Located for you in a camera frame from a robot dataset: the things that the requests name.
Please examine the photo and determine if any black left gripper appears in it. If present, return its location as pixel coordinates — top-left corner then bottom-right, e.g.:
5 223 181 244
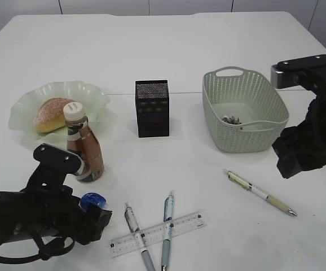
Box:
19 166 112 245

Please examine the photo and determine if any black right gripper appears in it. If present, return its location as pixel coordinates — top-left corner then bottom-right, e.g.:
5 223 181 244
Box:
272 94 326 179

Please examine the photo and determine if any blue pencil sharpener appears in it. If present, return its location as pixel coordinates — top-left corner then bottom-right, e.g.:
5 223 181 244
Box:
80 193 106 211

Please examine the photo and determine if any brown coffee bottle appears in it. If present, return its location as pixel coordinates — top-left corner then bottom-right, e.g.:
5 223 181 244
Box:
63 102 104 182

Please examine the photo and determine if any paper ball grey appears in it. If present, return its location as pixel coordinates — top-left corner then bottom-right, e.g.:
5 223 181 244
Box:
231 116 241 125

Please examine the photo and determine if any paper ball pink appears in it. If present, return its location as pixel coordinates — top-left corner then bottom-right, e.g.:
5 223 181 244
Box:
222 115 236 124

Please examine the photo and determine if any sugared bread roll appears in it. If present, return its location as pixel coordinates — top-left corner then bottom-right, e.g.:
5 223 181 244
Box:
34 98 74 133

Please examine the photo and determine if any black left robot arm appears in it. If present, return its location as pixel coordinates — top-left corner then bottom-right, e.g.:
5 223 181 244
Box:
0 168 112 245

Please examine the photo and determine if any pale green woven basket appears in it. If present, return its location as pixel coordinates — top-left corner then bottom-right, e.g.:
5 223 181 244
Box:
202 67 289 153

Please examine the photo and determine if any cream green ballpoint pen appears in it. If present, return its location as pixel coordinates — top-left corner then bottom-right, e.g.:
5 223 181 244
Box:
223 169 298 217

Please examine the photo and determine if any pale green wavy plate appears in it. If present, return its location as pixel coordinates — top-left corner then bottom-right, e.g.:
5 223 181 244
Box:
8 81 109 143

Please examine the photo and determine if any grey white pen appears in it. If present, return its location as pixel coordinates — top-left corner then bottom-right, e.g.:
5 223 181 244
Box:
124 202 155 271

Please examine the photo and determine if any light blue pen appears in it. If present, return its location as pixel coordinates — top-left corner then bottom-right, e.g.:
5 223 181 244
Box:
161 191 174 271

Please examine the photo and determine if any black mesh pen holder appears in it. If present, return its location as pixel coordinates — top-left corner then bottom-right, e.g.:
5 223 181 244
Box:
135 80 170 138

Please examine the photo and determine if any clear plastic ruler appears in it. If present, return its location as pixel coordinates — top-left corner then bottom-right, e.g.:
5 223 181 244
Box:
109 212 207 257

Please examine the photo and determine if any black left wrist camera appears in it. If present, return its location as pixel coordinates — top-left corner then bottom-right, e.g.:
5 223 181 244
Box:
33 143 85 176

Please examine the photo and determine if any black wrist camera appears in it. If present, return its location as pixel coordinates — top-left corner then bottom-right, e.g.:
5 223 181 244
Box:
270 54 326 94
33 143 85 176

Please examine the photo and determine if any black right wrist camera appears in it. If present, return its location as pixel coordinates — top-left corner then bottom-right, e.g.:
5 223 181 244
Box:
270 54 326 94

